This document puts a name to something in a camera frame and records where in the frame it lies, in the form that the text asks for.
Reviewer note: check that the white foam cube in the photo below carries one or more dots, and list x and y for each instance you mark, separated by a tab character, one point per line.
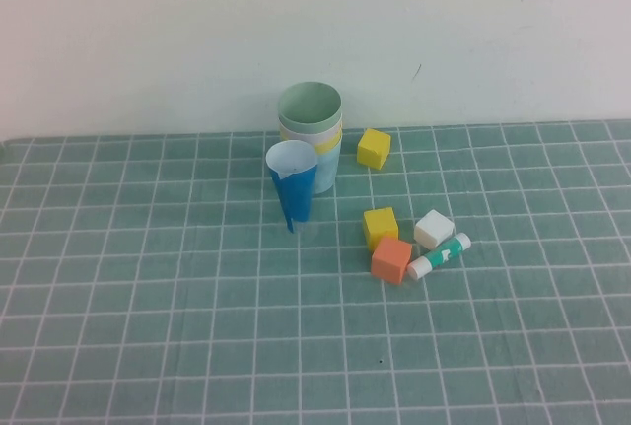
434	230

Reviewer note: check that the blue paper cone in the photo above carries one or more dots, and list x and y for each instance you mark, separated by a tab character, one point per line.
298	193

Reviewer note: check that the light blue plastic cup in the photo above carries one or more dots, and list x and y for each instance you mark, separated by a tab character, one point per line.
328	173

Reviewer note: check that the pink plastic cup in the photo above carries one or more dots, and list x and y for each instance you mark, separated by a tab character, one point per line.
300	136

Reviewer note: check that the yellow plastic cup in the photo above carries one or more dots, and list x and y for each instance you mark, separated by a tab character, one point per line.
329	147

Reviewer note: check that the green checked tablecloth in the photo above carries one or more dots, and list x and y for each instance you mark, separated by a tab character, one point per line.
148	346

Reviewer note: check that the green plastic cup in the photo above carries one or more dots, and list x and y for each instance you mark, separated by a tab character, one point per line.
308	104

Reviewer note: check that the green white glue stick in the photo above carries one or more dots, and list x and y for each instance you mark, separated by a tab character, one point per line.
440	256

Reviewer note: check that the orange foam cube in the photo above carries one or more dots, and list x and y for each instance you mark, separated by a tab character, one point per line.
391	262

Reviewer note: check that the yellow foam cube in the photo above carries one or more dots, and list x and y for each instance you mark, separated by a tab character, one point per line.
373	150
380	229

